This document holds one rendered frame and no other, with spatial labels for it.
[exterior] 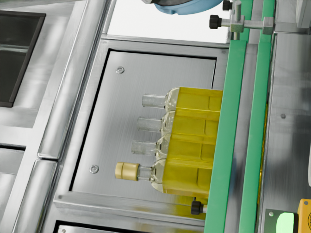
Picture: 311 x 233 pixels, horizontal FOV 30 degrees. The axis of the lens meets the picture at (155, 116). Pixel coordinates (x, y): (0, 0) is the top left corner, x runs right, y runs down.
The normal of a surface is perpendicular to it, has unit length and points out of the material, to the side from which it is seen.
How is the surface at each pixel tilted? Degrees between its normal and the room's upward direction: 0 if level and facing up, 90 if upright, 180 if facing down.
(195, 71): 90
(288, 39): 90
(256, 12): 90
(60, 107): 90
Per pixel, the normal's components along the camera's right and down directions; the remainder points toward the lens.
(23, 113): -0.09, -0.54
